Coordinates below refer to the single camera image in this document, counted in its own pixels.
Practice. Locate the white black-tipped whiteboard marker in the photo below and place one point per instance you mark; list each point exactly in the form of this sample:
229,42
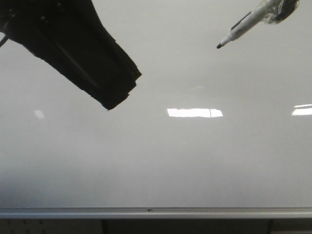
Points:
267,11

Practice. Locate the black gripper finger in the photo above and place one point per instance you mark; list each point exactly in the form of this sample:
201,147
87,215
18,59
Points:
69,36

